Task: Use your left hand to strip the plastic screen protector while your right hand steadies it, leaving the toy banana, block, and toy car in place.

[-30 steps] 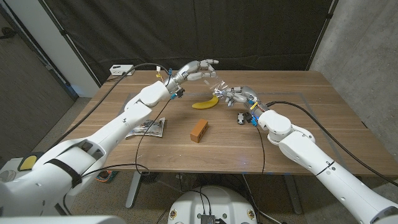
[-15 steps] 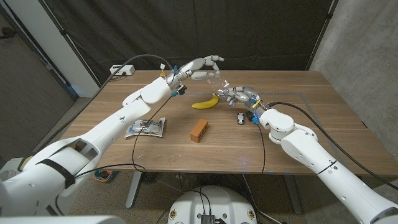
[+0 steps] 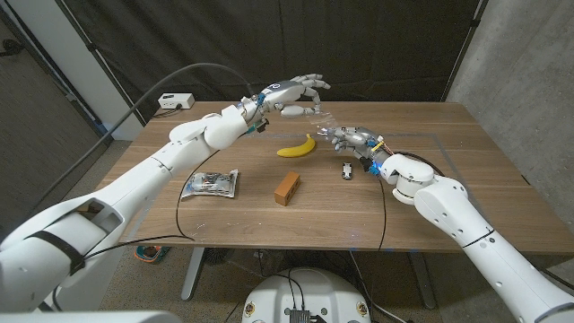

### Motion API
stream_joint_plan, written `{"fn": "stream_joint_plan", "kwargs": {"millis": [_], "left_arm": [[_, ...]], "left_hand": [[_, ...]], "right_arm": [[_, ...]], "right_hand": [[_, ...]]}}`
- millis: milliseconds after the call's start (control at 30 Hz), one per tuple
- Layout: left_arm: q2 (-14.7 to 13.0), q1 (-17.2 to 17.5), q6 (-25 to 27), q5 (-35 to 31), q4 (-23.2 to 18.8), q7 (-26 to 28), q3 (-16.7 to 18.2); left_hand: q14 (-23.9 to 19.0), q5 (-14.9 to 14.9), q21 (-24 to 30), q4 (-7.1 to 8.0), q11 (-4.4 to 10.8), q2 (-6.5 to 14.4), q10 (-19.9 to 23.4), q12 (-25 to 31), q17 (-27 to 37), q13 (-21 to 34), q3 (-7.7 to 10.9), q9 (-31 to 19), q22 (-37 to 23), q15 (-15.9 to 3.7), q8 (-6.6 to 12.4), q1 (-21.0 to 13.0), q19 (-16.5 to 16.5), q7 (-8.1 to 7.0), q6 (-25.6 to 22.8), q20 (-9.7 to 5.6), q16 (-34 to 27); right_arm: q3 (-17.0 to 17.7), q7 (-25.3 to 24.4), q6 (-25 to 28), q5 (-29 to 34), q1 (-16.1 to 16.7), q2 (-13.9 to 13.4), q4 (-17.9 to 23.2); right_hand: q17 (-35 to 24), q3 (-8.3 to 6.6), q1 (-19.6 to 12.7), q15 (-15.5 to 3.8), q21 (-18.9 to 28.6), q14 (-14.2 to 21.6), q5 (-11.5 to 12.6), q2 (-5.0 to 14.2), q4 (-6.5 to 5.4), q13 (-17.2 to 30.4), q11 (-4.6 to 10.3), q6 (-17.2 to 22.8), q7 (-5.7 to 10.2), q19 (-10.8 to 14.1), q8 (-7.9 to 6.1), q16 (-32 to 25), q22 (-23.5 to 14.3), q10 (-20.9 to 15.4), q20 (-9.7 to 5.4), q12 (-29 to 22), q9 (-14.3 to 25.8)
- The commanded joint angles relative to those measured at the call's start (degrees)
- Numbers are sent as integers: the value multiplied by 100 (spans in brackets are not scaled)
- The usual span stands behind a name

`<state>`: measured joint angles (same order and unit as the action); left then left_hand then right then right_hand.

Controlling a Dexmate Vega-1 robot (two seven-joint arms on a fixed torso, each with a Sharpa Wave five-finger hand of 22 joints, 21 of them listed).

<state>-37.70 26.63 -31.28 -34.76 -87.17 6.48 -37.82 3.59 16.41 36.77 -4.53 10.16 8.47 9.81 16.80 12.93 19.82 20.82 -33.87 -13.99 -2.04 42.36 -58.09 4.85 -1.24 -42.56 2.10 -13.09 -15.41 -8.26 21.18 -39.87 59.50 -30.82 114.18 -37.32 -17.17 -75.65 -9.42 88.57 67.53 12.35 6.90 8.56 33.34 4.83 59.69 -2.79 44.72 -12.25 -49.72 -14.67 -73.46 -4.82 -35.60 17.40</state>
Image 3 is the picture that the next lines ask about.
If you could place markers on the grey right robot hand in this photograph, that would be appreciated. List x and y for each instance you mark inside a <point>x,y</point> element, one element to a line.
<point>359,139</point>

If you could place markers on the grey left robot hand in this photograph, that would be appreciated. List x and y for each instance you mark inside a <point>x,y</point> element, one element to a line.
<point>287,92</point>

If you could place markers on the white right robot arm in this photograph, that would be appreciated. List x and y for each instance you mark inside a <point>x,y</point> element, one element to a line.
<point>448,202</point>

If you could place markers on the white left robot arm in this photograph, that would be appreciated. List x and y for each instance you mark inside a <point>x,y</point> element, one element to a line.
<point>134,179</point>

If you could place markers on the silver toy car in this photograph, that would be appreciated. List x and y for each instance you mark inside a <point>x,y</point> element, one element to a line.
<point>347,171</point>

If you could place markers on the yellow toy banana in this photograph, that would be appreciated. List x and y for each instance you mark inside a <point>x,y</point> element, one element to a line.
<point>293,152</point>

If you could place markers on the brick-coloured toy block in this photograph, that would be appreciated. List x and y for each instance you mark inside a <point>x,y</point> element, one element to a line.
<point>287,188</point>

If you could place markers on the white power strip box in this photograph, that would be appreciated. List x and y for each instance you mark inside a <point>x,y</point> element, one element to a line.
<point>176,100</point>

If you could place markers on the black backdrop cloth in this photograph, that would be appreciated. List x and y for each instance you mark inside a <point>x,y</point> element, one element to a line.
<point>359,45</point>

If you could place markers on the silver foil packet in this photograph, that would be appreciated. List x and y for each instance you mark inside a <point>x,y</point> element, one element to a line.
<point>211,184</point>

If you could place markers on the black backdrop stand pole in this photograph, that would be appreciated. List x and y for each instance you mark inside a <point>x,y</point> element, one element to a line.
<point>103,67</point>
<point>462,49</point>

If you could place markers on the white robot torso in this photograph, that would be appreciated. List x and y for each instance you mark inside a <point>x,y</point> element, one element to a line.
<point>309,291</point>

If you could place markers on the small black hub box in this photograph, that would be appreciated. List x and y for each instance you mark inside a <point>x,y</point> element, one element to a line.
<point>299,316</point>

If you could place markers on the orange and teal object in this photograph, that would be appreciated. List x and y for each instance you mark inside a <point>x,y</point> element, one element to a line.
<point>150,254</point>

